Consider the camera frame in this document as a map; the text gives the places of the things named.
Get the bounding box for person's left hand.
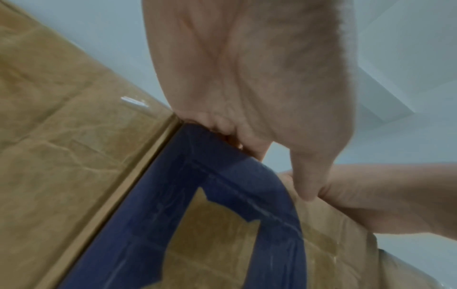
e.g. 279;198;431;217
142;0;358;202

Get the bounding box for brown cardboard box blue print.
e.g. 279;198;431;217
0;0;434;289

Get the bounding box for person's right hand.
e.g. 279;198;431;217
277;163;457;244

